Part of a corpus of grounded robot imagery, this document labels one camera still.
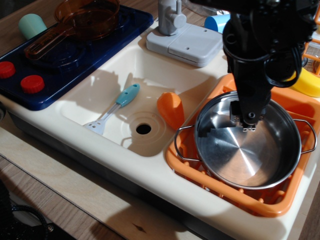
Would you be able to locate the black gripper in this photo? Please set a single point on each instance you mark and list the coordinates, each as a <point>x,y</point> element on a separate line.
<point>262,53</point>

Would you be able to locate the stainless steel pan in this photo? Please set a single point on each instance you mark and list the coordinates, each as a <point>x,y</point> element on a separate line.
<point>250,159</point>

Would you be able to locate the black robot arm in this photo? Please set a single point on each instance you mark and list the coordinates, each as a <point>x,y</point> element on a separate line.
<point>301,12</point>

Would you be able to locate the cream plastic toy sink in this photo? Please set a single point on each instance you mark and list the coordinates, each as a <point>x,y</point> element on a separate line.
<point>122,176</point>

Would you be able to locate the orange toy carrot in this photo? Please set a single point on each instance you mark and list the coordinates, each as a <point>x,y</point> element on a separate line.
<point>170,107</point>

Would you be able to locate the grey toy faucet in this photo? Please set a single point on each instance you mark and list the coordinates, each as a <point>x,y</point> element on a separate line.
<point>177,39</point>

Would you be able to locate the yellow toy banana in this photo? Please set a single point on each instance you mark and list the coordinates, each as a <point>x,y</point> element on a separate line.
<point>308,83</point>

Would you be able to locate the blue plastic cup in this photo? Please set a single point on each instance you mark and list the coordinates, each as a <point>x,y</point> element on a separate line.
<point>217,22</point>

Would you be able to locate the orange grid basket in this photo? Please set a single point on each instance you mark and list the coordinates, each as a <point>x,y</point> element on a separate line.
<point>312,49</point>

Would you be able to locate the amber transparent saucepan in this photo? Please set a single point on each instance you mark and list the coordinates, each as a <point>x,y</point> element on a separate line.
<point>82,20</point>

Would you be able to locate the navy blue toy stove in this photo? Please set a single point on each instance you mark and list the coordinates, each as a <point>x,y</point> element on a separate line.
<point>69,62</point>

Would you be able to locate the red stove knob right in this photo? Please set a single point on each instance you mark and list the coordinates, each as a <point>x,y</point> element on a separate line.
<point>32,84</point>

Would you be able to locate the red stove knob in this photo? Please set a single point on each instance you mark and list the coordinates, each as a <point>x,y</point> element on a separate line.
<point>7,69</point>
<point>32,84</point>

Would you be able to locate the mint green cup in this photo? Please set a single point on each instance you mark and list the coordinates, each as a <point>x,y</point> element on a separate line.
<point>30,25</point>

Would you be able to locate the red stove knob left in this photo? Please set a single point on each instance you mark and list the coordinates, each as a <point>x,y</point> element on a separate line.
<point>7,69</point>

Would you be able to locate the blue handled toy spatula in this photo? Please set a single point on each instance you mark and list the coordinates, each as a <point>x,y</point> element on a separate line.
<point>123,99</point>

